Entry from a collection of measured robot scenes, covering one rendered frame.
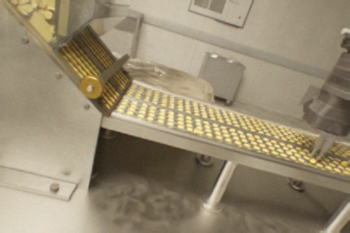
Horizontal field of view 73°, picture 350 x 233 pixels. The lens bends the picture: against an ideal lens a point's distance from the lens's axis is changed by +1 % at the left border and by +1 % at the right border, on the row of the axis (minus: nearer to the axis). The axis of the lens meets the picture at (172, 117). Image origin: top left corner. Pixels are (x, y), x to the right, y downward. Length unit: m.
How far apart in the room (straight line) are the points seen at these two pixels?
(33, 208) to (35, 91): 0.18
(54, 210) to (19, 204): 0.05
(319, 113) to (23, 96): 0.50
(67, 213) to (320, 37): 4.61
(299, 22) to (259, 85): 1.16
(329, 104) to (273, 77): 4.11
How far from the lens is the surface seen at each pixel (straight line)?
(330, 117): 0.51
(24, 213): 0.45
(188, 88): 0.63
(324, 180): 0.52
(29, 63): 0.40
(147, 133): 0.40
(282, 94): 4.76
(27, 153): 0.48
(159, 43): 4.18
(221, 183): 0.49
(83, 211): 0.44
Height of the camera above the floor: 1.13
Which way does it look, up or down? 24 degrees down
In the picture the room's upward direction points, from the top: 18 degrees clockwise
